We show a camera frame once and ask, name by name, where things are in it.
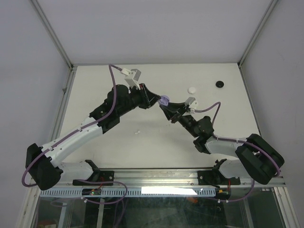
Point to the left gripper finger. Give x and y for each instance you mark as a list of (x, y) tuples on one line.
[(151, 103), (149, 97)]

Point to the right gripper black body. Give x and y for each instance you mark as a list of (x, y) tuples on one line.
[(187, 121)]

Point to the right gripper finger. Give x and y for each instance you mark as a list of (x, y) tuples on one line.
[(174, 108), (170, 113)]

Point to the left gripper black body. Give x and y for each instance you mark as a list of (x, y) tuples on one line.
[(137, 98)]

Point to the purple earbud charging case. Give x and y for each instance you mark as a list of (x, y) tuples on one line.
[(164, 100)]

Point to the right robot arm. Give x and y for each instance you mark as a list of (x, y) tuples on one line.
[(252, 157)]

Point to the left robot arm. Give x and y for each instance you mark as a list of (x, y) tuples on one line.
[(43, 162)]

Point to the small circuit board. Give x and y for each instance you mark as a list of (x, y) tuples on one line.
[(95, 192)]

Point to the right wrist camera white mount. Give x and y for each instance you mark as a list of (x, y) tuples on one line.
[(191, 105)]

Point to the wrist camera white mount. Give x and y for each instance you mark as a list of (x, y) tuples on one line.
[(191, 105), (131, 77)]

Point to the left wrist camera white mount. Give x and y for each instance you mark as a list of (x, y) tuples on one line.
[(131, 77)]

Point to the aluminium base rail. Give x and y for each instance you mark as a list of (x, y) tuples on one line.
[(166, 177)]

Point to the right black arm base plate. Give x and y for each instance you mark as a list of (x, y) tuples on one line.
[(215, 178)]

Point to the aluminium frame post left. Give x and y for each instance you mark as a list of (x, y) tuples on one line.
[(51, 32)]

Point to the aluminium frame post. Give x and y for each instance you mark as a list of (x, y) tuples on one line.
[(267, 14), (51, 32)]

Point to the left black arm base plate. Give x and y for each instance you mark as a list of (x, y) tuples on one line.
[(97, 178)]

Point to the grey slotted cable duct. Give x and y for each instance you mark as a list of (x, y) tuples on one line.
[(130, 192)]

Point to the aluminium frame post right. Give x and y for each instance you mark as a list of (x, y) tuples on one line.
[(267, 14)]

